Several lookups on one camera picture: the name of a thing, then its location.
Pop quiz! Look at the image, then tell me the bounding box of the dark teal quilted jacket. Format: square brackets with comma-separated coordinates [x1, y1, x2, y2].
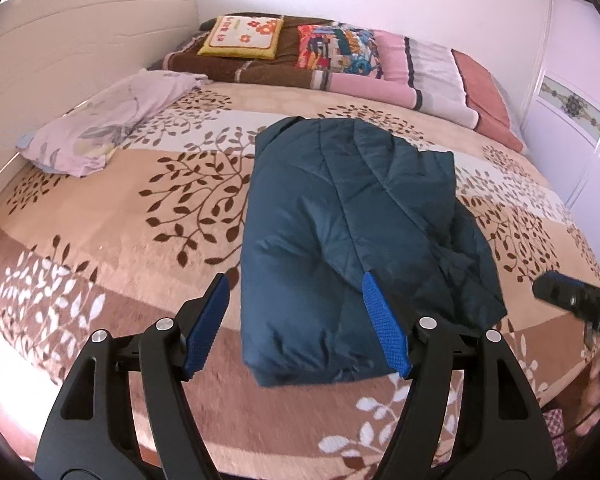
[240, 117, 506, 387]

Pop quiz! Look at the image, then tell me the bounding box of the pink plaid clothing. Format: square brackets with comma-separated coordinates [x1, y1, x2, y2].
[543, 408, 569, 469]

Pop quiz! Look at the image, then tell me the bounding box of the person's right hand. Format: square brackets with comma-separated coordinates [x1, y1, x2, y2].
[576, 353, 600, 437]

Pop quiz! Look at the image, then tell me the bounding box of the white wardrobe with ornament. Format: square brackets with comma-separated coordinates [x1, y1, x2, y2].
[524, 0, 600, 267]

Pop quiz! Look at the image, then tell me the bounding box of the floral beige brown bedspread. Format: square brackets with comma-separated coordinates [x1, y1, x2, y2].
[0, 83, 600, 479]

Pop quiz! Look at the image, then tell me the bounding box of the dusty pink pillow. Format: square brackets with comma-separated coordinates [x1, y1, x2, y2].
[452, 50, 526, 153]

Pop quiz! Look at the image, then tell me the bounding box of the brown pink striped blanket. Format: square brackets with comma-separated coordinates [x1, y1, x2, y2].
[150, 14, 480, 129]

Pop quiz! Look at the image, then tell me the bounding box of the lilac floral pillow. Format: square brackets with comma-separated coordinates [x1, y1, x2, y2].
[16, 70, 210, 178]

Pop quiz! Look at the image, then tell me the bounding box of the colourful patterned cushion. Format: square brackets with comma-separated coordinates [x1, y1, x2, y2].
[295, 25, 383, 79]

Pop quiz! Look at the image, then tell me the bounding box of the cream padded headboard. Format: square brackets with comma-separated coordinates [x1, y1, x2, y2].
[0, 0, 198, 193]

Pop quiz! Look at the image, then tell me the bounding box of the yellow flower cushion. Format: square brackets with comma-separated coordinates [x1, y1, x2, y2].
[198, 15, 283, 61]

